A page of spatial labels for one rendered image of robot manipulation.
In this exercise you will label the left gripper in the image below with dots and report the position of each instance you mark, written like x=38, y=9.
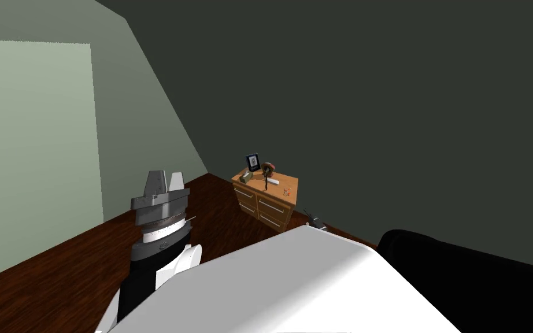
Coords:
x=160, y=207

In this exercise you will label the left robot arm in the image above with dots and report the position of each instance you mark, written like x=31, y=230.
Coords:
x=155, y=263

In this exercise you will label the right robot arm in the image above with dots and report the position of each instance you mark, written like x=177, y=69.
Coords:
x=474, y=282

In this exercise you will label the wooden chest of drawers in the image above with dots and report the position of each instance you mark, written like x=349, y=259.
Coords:
x=266, y=199

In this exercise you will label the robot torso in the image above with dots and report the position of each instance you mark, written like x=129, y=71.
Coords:
x=294, y=286

